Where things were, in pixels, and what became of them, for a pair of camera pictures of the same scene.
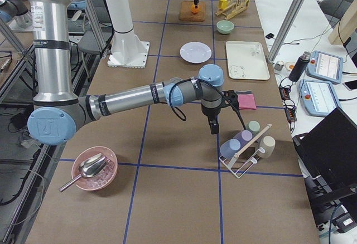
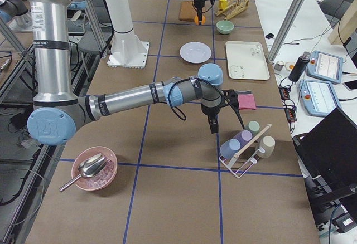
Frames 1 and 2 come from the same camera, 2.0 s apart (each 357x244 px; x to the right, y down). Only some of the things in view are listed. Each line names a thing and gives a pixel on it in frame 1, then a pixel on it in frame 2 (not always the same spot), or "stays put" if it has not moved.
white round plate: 195,52 stays put
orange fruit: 193,9 to 196,19
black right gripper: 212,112 stays put
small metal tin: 279,65 stays put
